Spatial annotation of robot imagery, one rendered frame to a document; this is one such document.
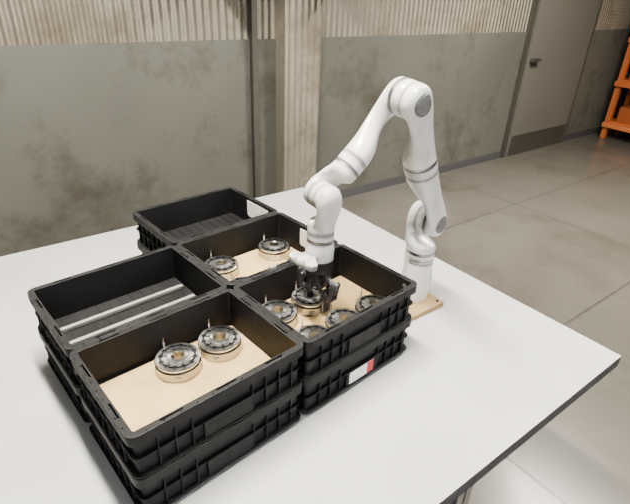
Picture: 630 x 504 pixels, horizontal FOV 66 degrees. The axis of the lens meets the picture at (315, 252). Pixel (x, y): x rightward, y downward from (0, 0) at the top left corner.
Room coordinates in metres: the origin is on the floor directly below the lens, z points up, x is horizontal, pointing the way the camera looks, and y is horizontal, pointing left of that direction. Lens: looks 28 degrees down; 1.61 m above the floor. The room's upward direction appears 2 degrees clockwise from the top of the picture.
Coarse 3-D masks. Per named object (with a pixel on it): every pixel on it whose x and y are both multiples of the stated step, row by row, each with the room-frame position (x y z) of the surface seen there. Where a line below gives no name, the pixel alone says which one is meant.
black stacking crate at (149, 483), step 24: (264, 408) 0.76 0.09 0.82; (288, 408) 0.82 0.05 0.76; (96, 432) 0.76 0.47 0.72; (240, 432) 0.73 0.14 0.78; (264, 432) 0.77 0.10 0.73; (192, 456) 0.64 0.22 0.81; (216, 456) 0.68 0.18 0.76; (240, 456) 0.72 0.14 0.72; (120, 480) 0.65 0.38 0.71; (144, 480) 0.58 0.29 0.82; (168, 480) 0.62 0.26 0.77; (192, 480) 0.65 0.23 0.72
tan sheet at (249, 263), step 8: (240, 256) 1.40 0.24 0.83; (248, 256) 1.40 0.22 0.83; (256, 256) 1.40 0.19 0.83; (288, 256) 1.41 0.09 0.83; (240, 264) 1.34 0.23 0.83; (248, 264) 1.35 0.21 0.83; (256, 264) 1.35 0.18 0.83; (264, 264) 1.35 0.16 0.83; (272, 264) 1.35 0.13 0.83; (240, 272) 1.30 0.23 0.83; (248, 272) 1.30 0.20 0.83; (256, 272) 1.30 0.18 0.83
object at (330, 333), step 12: (288, 264) 1.18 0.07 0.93; (264, 276) 1.11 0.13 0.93; (396, 276) 1.15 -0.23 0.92; (408, 288) 1.08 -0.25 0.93; (252, 300) 1.01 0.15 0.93; (384, 300) 1.02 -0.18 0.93; (396, 300) 1.05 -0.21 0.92; (264, 312) 0.95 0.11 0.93; (360, 312) 0.97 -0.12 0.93; (372, 312) 0.98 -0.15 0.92; (336, 324) 0.92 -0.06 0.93; (348, 324) 0.93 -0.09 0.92; (300, 336) 0.87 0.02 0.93; (312, 336) 0.87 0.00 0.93; (324, 336) 0.87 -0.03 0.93; (336, 336) 0.90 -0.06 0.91; (312, 348) 0.85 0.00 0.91
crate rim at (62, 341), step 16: (144, 256) 1.20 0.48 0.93; (96, 272) 1.11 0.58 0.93; (208, 272) 1.12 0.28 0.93; (32, 288) 1.01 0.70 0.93; (224, 288) 1.05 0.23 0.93; (32, 304) 0.97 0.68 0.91; (176, 304) 0.97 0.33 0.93; (48, 320) 0.89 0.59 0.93; (144, 320) 0.90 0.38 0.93; (64, 336) 0.83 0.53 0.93; (96, 336) 0.84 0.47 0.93; (64, 352) 0.80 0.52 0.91
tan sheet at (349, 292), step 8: (336, 280) 1.27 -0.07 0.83; (344, 280) 1.27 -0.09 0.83; (344, 288) 1.23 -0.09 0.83; (352, 288) 1.23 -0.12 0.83; (360, 288) 1.23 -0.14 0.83; (344, 296) 1.19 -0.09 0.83; (352, 296) 1.19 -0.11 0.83; (360, 296) 1.19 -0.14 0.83; (336, 304) 1.14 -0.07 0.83; (344, 304) 1.15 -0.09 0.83; (352, 304) 1.15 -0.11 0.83; (328, 312) 1.10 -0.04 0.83; (304, 320) 1.06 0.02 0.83; (312, 320) 1.06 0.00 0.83; (320, 320) 1.07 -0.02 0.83; (296, 328) 1.03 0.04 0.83
